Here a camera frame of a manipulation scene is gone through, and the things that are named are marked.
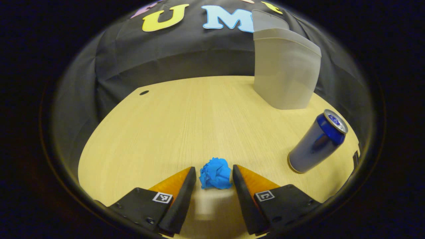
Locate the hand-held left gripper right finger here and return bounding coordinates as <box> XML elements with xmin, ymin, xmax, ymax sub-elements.
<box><xmin>232</xmin><ymin>164</ymin><xmax>322</xmax><ymax>237</ymax></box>

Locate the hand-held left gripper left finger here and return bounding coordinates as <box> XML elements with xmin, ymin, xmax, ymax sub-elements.
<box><xmin>95</xmin><ymin>166</ymin><xmax>197</xmax><ymax>238</ymax></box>

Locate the blue paper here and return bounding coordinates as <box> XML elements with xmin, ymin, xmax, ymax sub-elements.
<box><xmin>199</xmin><ymin>158</ymin><xmax>232</xmax><ymax>190</ymax></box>

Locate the blue pop can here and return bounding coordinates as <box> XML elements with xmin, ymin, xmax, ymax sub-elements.
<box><xmin>288</xmin><ymin>109</ymin><xmax>348</xmax><ymax>174</ymax></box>

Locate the white desktop garbage bin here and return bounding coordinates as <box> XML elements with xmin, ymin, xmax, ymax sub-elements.
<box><xmin>252</xmin><ymin>9</ymin><xmax>322</xmax><ymax>110</ymax></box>

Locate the wooden desktop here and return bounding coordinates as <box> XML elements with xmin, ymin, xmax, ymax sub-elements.
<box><xmin>78</xmin><ymin>76</ymin><xmax>361</xmax><ymax>239</ymax></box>

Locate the black backdrop cloth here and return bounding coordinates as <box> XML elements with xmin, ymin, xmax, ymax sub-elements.
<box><xmin>53</xmin><ymin>0</ymin><xmax>376</xmax><ymax>173</ymax></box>

